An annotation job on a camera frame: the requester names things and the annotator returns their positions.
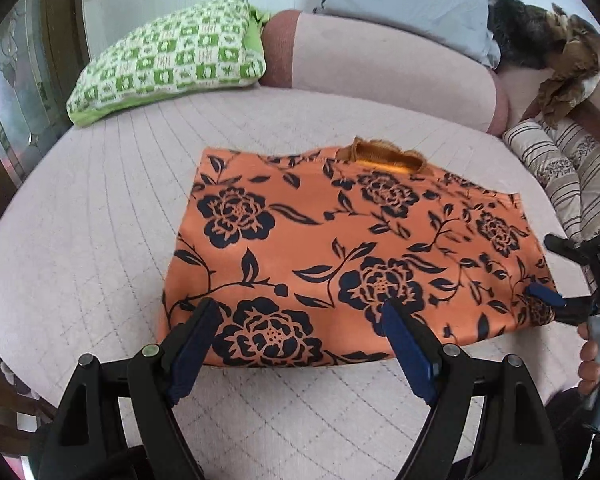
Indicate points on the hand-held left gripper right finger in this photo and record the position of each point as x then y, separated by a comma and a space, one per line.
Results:
410, 355

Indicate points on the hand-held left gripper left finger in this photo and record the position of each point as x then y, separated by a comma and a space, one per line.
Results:
195, 350

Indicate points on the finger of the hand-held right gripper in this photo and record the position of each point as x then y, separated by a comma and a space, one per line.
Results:
570, 249
547, 296

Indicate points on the orange floral shirt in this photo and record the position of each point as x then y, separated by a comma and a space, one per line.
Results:
330, 260

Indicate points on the person's right hand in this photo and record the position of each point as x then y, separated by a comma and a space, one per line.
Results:
590, 365

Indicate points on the striped beige pillow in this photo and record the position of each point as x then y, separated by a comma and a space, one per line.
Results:
595, 170

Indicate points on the small striped floral cushion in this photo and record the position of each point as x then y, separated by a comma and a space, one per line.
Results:
540, 155

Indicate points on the pink sofa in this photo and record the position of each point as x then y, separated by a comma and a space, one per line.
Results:
105, 210

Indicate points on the brown patterned scarf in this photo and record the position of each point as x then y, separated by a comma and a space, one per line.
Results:
575, 65

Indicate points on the dark wooden furniture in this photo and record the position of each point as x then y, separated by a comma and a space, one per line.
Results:
10, 397

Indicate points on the black fur garment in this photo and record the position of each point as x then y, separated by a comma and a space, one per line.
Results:
520, 35

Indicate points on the grey pillow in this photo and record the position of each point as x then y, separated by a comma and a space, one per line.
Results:
410, 5

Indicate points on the green checked pillow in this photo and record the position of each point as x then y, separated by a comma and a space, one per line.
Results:
175, 55

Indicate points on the wooden stained glass door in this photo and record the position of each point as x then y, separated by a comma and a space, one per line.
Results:
25, 90

